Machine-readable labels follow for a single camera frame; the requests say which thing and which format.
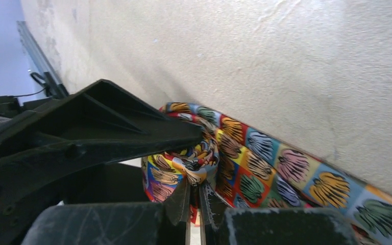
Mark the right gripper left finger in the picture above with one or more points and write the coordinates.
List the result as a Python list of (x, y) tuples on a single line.
[(115, 223)]

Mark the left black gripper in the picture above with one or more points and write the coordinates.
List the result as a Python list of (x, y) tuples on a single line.
[(52, 153)]

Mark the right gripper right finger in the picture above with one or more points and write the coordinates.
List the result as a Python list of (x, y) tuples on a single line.
[(221, 224)]

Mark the colourful patterned tie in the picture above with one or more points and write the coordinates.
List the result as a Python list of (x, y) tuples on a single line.
[(248, 168)]

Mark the aluminium frame rail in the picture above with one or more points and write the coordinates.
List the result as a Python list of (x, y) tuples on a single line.
[(40, 69)]

